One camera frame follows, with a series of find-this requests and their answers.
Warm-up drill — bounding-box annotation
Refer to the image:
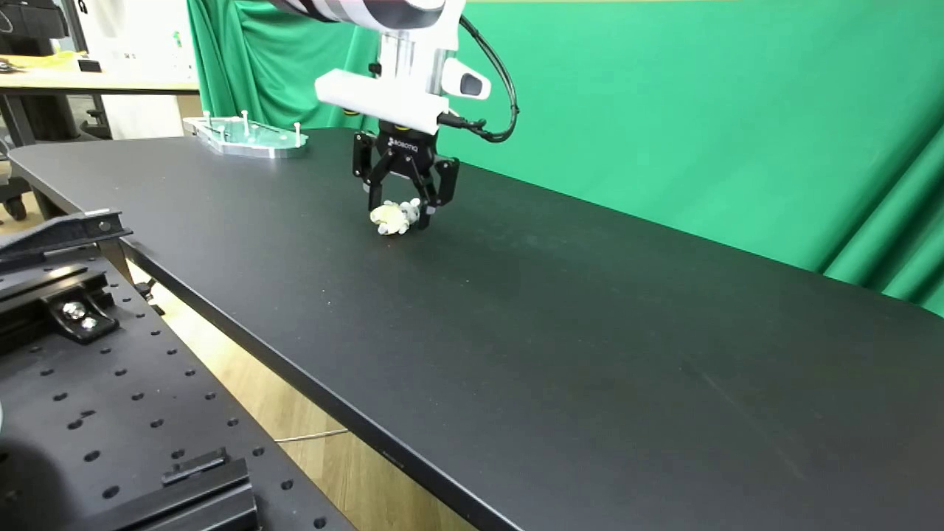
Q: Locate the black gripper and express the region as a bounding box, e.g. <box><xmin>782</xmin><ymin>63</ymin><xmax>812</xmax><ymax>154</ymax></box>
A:
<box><xmin>349</xmin><ymin>120</ymin><xmax>462</xmax><ymax>235</ymax></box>

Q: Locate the white bunny plush toy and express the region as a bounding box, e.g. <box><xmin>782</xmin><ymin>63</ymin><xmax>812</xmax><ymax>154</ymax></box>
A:
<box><xmin>365</xmin><ymin>198</ymin><xmax>424</xmax><ymax>238</ymax></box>

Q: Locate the clear acrylic plate with posts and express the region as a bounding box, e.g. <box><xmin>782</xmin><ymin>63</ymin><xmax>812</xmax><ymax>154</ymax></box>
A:
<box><xmin>184</xmin><ymin>108</ymin><xmax>310</xmax><ymax>158</ymax></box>

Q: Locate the green fabric backdrop curtain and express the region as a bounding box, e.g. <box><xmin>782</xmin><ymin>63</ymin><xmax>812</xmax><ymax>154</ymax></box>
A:
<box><xmin>184</xmin><ymin>0</ymin><xmax>944</xmax><ymax>318</ymax></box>

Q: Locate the white cabinet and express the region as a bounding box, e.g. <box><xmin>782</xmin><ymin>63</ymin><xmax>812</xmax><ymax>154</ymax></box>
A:
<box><xmin>76</xmin><ymin>0</ymin><xmax>201</xmax><ymax>141</ymax></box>

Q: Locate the black perforated optical breadboard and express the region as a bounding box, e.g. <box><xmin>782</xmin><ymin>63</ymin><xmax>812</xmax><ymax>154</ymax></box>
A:
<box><xmin>0</xmin><ymin>257</ymin><xmax>353</xmax><ymax>531</ymax></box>

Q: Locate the black block on breadboard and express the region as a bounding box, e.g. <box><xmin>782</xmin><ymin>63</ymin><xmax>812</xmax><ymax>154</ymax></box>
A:
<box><xmin>70</xmin><ymin>445</ymin><xmax>263</xmax><ymax>531</ymax></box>

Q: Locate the wooden desk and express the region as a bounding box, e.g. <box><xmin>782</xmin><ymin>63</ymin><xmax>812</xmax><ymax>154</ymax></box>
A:
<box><xmin>0</xmin><ymin>51</ymin><xmax>203</xmax><ymax>97</ymax></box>

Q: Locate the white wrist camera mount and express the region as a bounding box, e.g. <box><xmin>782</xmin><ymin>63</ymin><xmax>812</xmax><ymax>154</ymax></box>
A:
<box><xmin>313</xmin><ymin>27</ymin><xmax>493</xmax><ymax>135</ymax></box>

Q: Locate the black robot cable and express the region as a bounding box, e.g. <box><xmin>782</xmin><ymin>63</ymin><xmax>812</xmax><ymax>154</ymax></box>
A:
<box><xmin>436</xmin><ymin>15</ymin><xmax>521</xmax><ymax>148</ymax></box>

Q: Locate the black metal clamp bracket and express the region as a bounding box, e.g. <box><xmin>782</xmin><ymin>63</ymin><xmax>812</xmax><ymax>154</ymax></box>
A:
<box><xmin>0</xmin><ymin>207</ymin><xmax>133</xmax><ymax>271</ymax></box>

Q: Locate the black rail mount with knob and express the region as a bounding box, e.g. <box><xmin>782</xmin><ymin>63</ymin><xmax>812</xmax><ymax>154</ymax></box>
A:
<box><xmin>0</xmin><ymin>269</ymin><xmax>122</xmax><ymax>347</ymax></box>

